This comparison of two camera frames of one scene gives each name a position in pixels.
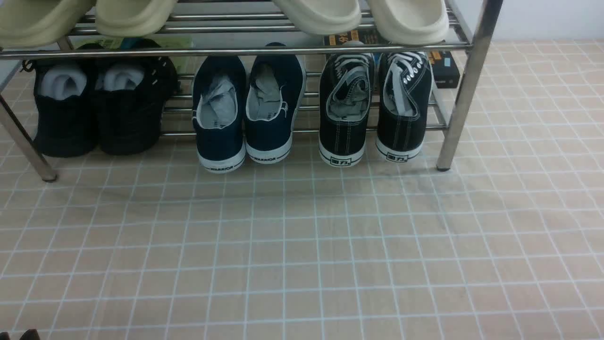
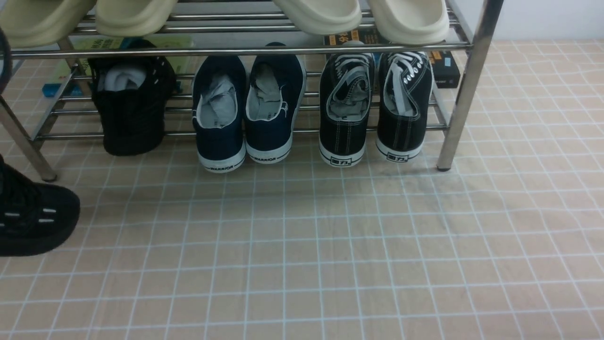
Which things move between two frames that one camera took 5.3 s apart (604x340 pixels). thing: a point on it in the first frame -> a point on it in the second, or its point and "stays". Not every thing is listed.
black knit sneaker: x=131 y=93 stays
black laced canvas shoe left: x=347 y=90 stays
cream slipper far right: x=410 y=22 stays
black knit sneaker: x=64 y=102 -> x=34 y=216
